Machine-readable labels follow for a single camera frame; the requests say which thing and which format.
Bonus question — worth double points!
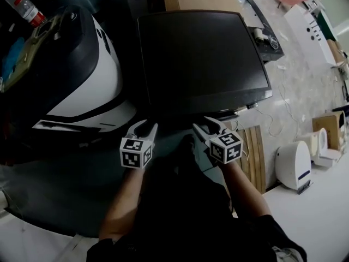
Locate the person's left forearm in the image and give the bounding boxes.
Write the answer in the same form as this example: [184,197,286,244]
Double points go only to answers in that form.
[98,165,146,242]

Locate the white cable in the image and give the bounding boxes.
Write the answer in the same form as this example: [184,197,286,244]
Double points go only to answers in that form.
[268,67,302,138]

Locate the blue cloth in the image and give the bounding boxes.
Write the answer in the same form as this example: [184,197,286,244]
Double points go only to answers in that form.
[1,36,27,78]

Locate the person's right forearm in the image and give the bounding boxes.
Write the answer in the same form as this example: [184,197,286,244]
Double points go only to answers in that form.
[217,159,274,221]

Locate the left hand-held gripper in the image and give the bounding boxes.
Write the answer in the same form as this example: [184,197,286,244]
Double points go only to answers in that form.
[119,119,159,170]

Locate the red-capped plastic water bottle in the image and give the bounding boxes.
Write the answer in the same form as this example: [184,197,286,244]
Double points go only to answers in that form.
[13,0,47,28]

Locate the small open cardboard box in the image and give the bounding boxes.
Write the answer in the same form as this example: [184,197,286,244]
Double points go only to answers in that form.
[311,110,347,151]

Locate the person's white shoe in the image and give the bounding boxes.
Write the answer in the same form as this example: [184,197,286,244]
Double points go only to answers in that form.
[272,245,301,262]

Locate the white and black machine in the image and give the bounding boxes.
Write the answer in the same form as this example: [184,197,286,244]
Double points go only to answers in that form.
[0,4,137,152]

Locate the white rounded toilet tank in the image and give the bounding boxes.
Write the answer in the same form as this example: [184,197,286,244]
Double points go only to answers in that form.
[274,140,312,195]

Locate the person's black clothing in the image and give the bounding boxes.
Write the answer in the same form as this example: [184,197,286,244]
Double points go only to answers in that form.
[86,133,308,262]

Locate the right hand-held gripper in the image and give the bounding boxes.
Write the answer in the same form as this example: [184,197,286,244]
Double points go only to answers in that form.
[192,116,244,165]

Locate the black washing machine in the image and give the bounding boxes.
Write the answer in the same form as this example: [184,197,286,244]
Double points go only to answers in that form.
[137,10,273,121]

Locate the dark grey glass-top cabinet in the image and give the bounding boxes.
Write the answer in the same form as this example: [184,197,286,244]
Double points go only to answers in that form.
[230,0,285,63]

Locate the olive green frame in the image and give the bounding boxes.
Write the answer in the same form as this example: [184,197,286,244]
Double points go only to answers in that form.
[0,11,68,93]

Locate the white toilet with seat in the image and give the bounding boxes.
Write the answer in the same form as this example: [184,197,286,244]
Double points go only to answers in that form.
[298,127,342,168]

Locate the wooden slat board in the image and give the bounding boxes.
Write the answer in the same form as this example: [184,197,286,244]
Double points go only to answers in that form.
[231,124,267,195]

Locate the white flat panel with holes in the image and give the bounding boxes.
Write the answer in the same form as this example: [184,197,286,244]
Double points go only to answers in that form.
[283,3,338,67]

